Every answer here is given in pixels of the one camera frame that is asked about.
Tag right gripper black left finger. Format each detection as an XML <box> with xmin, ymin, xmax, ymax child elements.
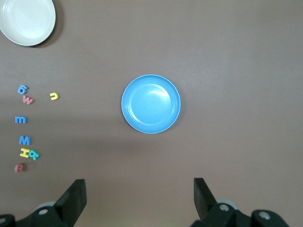
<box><xmin>0</xmin><ymin>179</ymin><xmax>87</xmax><ymax>227</ymax></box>

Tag blue capital letter M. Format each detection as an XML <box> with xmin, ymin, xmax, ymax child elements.
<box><xmin>18</xmin><ymin>135</ymin><xmax>32</xmax><ymax>146</ymax></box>

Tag blue plate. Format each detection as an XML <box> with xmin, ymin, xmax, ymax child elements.
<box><xmin>121</xmin><ymin>74</ymin><xmax>181</xmax><ymax>135</ymax></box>

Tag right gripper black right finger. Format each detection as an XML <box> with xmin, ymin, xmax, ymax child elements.
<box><xmin>190</xmin><ymin>177</ymin><xmax>292</xmax><ymax>227</ymax></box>

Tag beige plate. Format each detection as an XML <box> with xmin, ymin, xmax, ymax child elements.
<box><xmin>0</xmin><ymin>0</ymin><xmax>57</xmax><ymax>47</ymax></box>

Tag teal letter R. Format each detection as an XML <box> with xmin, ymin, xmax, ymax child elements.
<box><xmin>27</xmin><ymin>149</ymin><xmax>41</xmax><ymax>161</ymax></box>

